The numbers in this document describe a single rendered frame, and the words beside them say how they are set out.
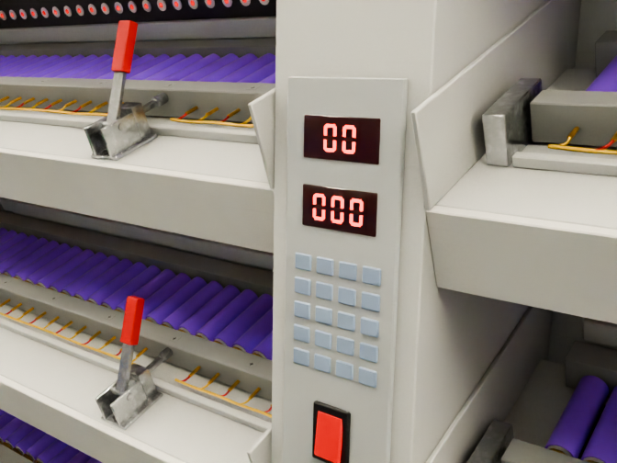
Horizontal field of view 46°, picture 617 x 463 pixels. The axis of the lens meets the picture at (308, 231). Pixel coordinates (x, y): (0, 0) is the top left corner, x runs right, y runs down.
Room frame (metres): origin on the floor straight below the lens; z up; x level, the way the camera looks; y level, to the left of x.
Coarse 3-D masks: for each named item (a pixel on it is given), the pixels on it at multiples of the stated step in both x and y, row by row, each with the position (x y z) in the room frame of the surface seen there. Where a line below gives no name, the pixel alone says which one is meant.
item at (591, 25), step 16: (592, 0) 0.50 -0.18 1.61; (608, 0) 0.49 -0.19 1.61; (592, 16) 0.50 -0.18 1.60; (608, 16) 0.49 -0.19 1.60; (592, 32) 0.50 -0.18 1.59; (592, 48) 0.49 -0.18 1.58; (576, 64) 0.50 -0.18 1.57; (592, 64) 0.49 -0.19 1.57; (64, 224) 0.86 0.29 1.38; (208, 256) 0.71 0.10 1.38; (560, 320) 0.50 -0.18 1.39; (576, 320) 0.49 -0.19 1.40; (560, 336) 0.50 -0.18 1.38; (576, 336) 0.49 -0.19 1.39; (560, 352) 0.50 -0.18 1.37
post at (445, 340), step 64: (320, 0) 0.38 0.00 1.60; (384, 0) 0.36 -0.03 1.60; (448, 0) 0.35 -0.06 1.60; (512, 0) 0.41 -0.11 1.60; (576, 0) 0.49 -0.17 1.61; (320, 64) 0.38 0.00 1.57; (384, 64) 0.36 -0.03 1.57; (448, 64) 0.35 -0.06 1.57; (448, 320) 0.37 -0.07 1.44; (512, 320) 0.44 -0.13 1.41; (448, 384) 0.37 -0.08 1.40
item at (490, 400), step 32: (512, 352) 0.44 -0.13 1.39; (576, 352) 0.45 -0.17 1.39; (608, 352) 0.44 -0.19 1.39; (480, 384) 0.40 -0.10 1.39; (512, 384) 0.44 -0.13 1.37; (544, 384) 0.46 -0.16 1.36; (576, 384) 0.44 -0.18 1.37; (608, 384) 0.43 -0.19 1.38; (480, 416) 0.40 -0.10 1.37; (512, 416) 0.43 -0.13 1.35; (544, 416) 0.43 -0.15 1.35; (576, 416) 0.40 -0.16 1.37; (608, 416) 0.40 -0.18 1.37; (448, 448) 0.37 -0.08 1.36; (480, 448) 0.38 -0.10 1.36; (512, 448) 0.38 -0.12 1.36; (544, 448) 0.38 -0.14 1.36; (576, 448) 0.38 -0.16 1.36; (608, 448) 0.37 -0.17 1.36
